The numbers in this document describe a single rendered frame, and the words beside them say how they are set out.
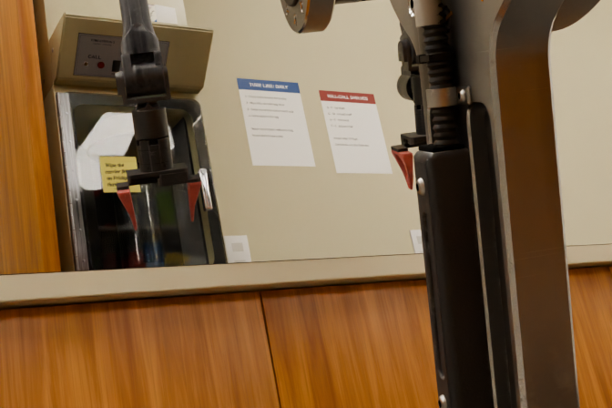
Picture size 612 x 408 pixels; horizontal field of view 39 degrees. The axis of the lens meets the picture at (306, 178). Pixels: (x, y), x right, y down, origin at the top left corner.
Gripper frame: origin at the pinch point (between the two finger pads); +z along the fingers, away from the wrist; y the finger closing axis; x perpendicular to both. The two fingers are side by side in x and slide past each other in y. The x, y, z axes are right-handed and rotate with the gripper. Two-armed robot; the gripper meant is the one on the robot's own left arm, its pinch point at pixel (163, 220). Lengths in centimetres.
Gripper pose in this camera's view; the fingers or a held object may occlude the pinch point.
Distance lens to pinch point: 152.0
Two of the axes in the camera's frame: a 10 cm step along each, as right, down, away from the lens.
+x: 2.1, 1.6, -9.6
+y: -9.7, 1.4, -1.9
